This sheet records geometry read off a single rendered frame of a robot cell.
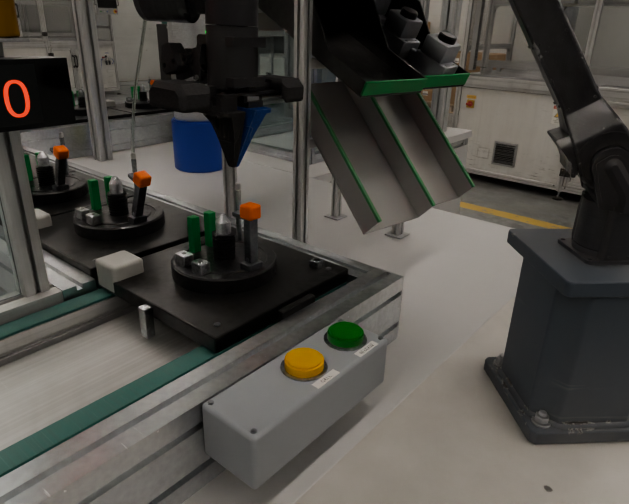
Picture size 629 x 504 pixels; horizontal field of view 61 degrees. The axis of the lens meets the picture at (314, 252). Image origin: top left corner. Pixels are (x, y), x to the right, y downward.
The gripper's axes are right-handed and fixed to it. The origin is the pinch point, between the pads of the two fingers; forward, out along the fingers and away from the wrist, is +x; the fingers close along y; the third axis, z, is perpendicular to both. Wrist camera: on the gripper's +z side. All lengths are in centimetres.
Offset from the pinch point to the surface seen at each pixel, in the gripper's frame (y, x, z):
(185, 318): 10.7, 18.6, -3.6
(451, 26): -164, -15, 56
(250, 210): 0.3, 8.1, -3.3
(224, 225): -0.1, 11.6, 2.0
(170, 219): -7.7, 18.7, 24.6
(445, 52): -40.9, -9.7, -5.0
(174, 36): -53, -8, 83
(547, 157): -410, 77, 79
